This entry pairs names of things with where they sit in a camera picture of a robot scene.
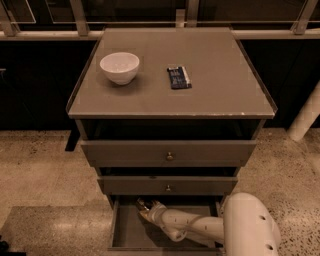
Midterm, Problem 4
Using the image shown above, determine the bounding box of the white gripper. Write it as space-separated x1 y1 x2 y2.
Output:
139 200 167 225

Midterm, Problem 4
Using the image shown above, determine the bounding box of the orange soda can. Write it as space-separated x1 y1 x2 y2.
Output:
136 198 151 211

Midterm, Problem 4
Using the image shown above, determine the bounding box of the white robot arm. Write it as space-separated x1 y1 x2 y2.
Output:
140 86 320 256

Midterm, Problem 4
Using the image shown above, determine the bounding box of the grey middle drawer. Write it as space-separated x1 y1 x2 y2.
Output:
98 167 237 195

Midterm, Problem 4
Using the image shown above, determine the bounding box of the brass top drawer knob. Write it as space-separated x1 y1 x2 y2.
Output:
166 152 174 161

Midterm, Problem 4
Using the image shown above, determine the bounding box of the grey top drawer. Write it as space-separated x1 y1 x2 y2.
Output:
79 119 256 167

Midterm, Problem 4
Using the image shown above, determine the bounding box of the grey drawer cabinet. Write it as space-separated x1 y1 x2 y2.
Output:
65 27 277 256

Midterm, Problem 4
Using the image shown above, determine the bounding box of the blue snack packet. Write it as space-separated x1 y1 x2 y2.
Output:
167 66 192 90

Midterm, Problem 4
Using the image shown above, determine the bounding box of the white ceramic bowl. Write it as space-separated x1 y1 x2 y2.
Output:
100 52 140 85

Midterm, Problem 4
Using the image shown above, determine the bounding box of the metal window railing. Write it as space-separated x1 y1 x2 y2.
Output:
0 0 320 38

